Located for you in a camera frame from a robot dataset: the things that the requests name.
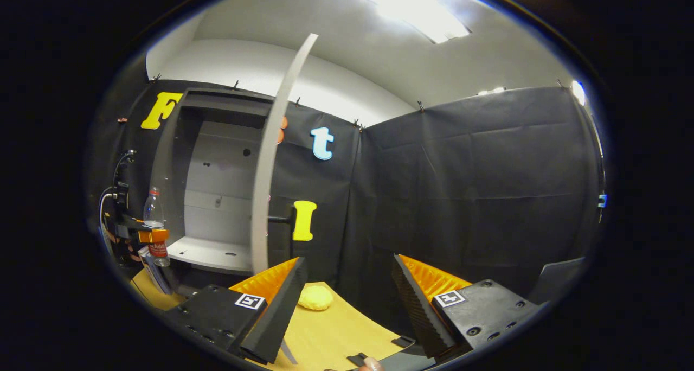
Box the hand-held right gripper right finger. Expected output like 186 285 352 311
391 253 543 361

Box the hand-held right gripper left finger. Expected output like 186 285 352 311
163 256 309 365

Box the clear plastic bottle red label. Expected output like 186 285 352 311
143 187 171 267

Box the black cabinet door handle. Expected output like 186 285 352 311
267 206 296 242

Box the grey cabinet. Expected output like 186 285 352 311
149 87 277 298

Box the beige cabinet door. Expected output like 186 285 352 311
249 33 319 275

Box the grey cabinet shelf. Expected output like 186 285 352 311
167 236 253 274

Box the yellow round sponge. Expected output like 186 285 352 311
298 285 333 311

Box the blue-grey book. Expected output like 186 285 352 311
137 245 174 297

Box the black backdrop cloth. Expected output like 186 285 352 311
87 78 607 339

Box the grey flat panel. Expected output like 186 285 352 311
529 257 587 306

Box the long ceiling light panel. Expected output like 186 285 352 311
347 0 471 44

